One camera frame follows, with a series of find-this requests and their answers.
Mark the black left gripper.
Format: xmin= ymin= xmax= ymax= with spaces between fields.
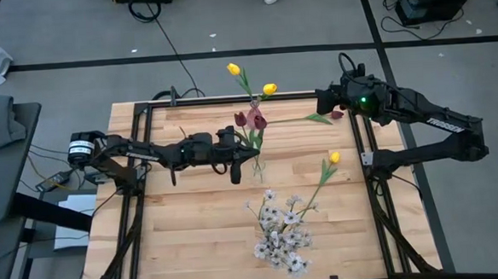
xmin=182 ymin=124 xmax=263 ymax=188

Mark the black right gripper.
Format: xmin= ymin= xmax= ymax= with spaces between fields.
xmin=313 ymin=73 xmax=368 ymax=119

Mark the white artificial flower spray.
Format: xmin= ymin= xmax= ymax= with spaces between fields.
xmin=240 ymin=185 xmax=323 ymax=243
xmin=252 ymin=228 xmax=316 ymax=279

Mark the yellow artificial tulip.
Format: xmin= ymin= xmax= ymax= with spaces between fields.
xmin=226 ymin=61 xmax=257 ymax=106
xmin=296 ymin=150 xmax=345 ymax=220
xmin=254 ymin=83 xmax=280 ymax=104

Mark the slim clear glass vase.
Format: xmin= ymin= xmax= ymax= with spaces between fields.
xmin=251 ymin=152 xmax=269 ymax=186

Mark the pink tinted glass vase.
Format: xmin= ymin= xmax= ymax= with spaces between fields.
xmin=246 ymin=98 xmax=265 ymax=131

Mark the white paper sheet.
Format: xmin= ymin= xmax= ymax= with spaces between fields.
xmin=49 ymin=193 xmax=101 ymax=252

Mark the black power adapter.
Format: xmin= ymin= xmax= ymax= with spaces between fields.
xmin=34 ymin=168 xmax=77 ymax=195

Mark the black side desk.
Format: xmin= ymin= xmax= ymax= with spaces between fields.
xmin=0 ymin=98 xmax=97 ymax=279

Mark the gray folded cloth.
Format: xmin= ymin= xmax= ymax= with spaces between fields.
xmin=0 ymin=92 xmax=28 ymax=152

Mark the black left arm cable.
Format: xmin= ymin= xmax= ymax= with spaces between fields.
xmin=167 ymin=160 xmax=230 ymax=188

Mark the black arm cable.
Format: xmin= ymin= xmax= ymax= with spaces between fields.
xmin=167 ymin=160 xmax=230 ymax=188
xmin=337 ymin=49 xmax=368 ymax=83

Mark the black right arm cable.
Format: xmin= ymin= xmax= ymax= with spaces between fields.
xmin=337 ymin=49 xmax=368 ymax=83

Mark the black metal table frame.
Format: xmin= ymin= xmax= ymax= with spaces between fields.
xmin=74 ymin=83 xmax=443 ymax=279

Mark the black floor cable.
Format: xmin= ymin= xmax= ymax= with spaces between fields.
xmin=127 ymin=0 xmax=207 ymax=102

